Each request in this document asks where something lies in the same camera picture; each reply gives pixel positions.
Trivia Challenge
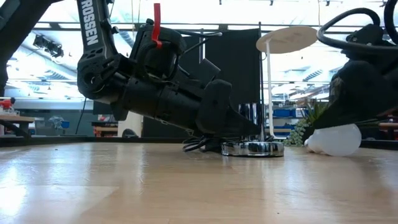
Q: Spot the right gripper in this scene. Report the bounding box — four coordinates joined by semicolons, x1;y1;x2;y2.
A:
312;54;398;129

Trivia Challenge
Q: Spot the potted succulent plant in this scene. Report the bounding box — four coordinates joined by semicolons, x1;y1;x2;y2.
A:
284;99;330;147

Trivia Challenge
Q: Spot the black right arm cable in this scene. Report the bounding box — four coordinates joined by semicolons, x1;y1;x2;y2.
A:
317;0;398;56

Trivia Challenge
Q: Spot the red tool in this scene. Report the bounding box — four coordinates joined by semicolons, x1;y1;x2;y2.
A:
0;97;16;110

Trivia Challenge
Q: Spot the chrome lamp base with socket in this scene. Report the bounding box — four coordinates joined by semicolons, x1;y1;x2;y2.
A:
221;102;285;157

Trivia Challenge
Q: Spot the black aluminium table frame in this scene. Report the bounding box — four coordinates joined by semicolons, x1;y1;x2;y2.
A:
0;135;398;151

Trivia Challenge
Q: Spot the white stand with round top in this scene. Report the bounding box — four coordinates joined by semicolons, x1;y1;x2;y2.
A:
256;26;318;140

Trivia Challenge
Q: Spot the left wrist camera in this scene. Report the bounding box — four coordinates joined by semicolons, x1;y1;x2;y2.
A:
185;57;222;91

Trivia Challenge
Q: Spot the black lamp cord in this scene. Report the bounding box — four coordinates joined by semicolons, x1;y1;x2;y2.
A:
182;135;223;153

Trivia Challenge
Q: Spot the wooden shelf unit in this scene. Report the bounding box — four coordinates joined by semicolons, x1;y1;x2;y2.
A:
91;114;119;138

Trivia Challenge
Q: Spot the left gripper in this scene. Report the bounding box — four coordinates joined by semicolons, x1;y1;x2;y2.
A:
154;79;261;138

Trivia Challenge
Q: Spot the white lightbulb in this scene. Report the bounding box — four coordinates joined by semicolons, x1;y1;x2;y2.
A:
306;123;362;157

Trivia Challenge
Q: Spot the red strap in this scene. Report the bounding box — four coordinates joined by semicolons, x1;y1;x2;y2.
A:
151;2;163;50

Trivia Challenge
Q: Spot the black ceiling fixture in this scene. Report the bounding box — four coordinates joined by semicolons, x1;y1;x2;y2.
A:
33;34;65;59

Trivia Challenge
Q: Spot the wooden workbench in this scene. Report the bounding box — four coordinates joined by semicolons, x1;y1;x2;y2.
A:
0;114;35;138

